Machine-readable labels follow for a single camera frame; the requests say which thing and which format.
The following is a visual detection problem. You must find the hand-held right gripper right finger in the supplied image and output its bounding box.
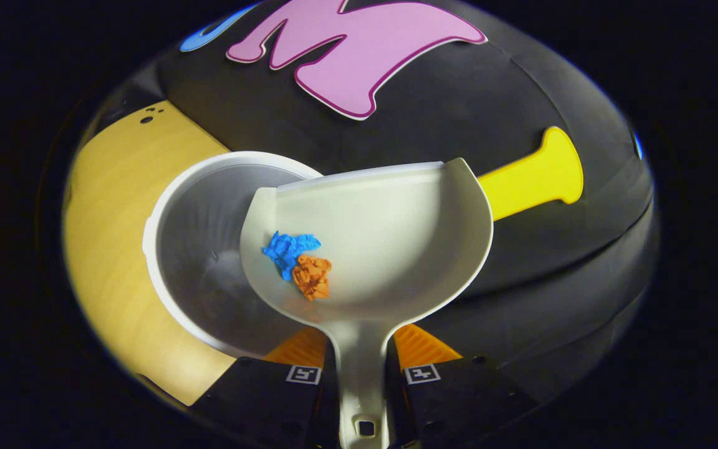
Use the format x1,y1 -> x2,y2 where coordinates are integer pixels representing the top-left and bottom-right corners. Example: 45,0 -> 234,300
387,323 -> 535,449

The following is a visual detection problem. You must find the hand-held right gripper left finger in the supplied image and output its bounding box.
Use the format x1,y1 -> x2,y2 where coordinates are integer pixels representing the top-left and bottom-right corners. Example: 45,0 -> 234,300
200,326 -> 342,449

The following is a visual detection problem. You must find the orange paper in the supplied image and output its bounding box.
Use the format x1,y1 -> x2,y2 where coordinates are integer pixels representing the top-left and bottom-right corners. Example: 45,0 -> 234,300
291,254 -> 333,302

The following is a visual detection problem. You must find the blue paper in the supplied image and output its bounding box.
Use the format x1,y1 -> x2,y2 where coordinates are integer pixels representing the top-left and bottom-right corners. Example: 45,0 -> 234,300
262,230 -> 323,282

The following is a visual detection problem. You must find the white dustpan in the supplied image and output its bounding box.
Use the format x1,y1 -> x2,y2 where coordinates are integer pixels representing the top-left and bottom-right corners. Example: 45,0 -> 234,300
239,157 -> 495,449

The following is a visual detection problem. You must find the wooden desktop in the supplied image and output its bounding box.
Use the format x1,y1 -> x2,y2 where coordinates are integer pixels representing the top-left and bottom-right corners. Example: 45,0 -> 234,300
63,100 -> 239,407

